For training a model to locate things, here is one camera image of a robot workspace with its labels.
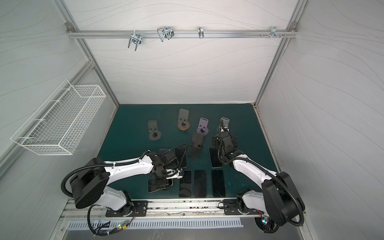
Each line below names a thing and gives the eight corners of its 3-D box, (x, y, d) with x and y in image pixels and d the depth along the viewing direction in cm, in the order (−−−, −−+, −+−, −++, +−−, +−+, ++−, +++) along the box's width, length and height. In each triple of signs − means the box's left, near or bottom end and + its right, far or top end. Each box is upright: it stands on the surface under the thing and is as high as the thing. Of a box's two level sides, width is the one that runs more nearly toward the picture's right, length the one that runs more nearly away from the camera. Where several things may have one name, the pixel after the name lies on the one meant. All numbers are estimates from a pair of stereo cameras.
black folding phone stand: (189, 157, 93) (188, 149, 85) (193, 141, 101) (193, 132, 92) (199, 159, 92) (200, 151, 84) (202, 142, 100) (203, 134, 92)
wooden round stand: (179, 130, 106) (178, 120, 97) (180, 119, 113) (179, 108, 104) (190, 130, 106) (189, 120, 97) (190, 119, 113) (189, 108, 104)
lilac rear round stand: (197, 133, 104) (197, 125, 97) (200, 125, 109) (200, 117, 102) (207, 136, 103) (207, 128, 96) (209, 127, 108) (210, 119, 100)
